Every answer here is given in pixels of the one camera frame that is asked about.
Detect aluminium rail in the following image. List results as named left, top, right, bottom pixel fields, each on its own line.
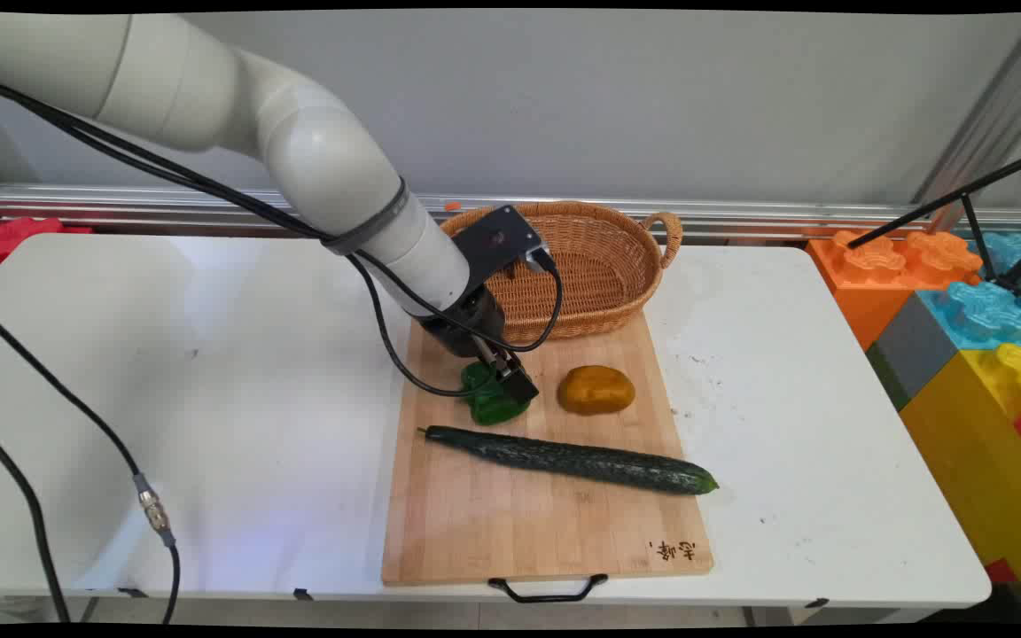
left=0, top=183, right=1021, bottom=242

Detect black cutting board handle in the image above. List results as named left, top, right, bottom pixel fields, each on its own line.
left=487, top=573, right=609, bottom=604

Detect black cable to gripper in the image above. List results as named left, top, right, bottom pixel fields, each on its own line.
left=0, top=80, right=469, bottom=397

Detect red studded toy block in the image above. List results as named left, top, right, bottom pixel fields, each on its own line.
left=0, top=214, right=95, bottom=272

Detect long dark green cucumber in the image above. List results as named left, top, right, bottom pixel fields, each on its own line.
left=417, top=425, right=721, bottom=496

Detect blue giant toy block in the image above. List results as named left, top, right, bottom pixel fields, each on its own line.
left=916, top=280, right=1021, bottom=352
left=970, top=231, right=1021, bottom=286

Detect plain black cable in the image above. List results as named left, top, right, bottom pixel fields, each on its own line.
left=0, top=412, right=73, bottom=625

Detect yellow bell pepper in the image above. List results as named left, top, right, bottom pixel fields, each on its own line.
left=557, top=364, right=636, bottom=416

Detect black cable with metal connector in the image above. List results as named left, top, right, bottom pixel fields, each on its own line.
left=0, top=297, right=182, bottom=625

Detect black cable to camera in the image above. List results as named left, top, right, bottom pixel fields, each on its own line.
left=0, top=71, right=564, bottom=354

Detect bamboo cutting board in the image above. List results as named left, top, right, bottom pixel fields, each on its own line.
left=381, top=310, right=714, bottom=587

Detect grey giant toy block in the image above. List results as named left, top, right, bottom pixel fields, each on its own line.
left=866, top=292, right=960, bottom=411

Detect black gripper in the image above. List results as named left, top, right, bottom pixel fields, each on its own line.
left=420, top=285, right=540, bottom=403

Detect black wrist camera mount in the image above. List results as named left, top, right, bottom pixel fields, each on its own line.
left=452, top=205, right=557, bottom=295

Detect yellow giant toy block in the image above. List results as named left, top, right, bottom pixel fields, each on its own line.
left=900, top=341, right=1021, bottom=623

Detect green bell pepper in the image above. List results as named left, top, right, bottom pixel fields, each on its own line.
left=460, top=360, right=534, bottom=426

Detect grey arm cable strap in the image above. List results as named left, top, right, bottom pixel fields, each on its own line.
left=322, top=177, right=410, bottom=258

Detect slanted aluminium frame post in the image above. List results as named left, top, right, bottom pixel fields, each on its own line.
left=912, top=12, right=1021, bottom=233

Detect black tripod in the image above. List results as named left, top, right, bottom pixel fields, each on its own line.
left=846, top=144, right=1021, bottom=299

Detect woven wicker basket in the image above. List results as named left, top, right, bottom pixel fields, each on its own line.
left=438, top=201, right=683, bottom=347

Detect orange giant toy block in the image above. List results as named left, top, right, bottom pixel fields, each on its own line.
left=807, top=230, right=984, bottom=352

